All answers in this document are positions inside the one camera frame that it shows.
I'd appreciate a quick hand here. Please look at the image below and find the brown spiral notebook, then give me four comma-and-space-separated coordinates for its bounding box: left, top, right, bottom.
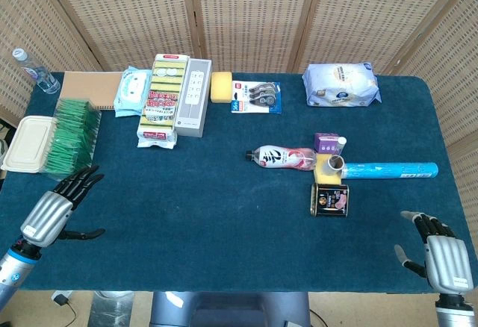
60, 71, 124, 111

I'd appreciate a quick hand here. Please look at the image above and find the yellow sponge block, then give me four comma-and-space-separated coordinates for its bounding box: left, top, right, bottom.
210, 72, 234, 103
315, 154, 344, 186

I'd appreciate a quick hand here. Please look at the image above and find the correction tape blister pack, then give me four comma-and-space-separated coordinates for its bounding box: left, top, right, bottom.
231, 80, 284, 114

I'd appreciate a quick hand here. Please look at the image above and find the light blue wrapped roll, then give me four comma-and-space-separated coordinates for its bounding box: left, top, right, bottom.
342, 161, 439, 181

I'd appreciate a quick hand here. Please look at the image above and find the white cardboard core roll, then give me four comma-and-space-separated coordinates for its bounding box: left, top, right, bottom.
323, 155, 347, 175

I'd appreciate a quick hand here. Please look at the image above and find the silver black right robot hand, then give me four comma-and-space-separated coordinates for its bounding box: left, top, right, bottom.
394, 210, 474, 295

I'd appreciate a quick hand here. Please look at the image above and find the wicker folding screen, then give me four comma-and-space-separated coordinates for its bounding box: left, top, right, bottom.
0, 0, 478, 212

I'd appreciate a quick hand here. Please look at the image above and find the pink white drink bottle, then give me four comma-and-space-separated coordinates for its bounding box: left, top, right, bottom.
245, 145, 318, 172

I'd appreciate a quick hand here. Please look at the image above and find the clear plastic water bottle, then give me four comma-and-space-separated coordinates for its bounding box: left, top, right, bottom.
12, 46, 61, 95

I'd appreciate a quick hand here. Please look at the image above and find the yellow green sponge multipack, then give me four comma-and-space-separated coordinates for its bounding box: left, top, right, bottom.
136, 53, 190, 150

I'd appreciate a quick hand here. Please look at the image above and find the blue table cloth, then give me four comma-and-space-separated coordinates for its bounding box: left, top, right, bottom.
0, 72, 464, 294

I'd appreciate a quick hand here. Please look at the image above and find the beige lidded food container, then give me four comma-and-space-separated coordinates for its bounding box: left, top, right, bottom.
0, 115, 57, 174

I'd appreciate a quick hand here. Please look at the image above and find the blue white wet wipes pack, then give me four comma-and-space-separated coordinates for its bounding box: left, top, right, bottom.
114, 65, 153, 118

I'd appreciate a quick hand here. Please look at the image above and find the small purple box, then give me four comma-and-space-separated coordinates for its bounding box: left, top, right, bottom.
314, 132, 341, 155

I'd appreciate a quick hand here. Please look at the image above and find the white charger with black cable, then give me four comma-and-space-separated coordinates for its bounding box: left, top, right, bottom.
51, 291, 78, 323

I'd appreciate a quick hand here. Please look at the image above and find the clear box of green packets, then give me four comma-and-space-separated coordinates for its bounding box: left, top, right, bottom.
43, 98, 102, 177

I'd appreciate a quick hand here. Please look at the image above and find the black gold meat can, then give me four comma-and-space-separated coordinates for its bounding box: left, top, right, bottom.
309, 183, 350, 218

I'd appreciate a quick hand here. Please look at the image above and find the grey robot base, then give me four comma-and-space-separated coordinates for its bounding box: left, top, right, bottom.
151, 291, 311, 327

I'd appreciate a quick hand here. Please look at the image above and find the white power strip box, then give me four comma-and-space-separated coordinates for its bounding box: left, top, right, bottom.
174, 57, 213, 138

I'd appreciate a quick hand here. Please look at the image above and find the white blue tissue pack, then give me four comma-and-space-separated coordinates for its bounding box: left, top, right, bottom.
301, 61, 382, 108

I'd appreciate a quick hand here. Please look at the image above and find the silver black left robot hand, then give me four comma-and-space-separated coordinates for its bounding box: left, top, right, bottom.
19, 165, 106, 248

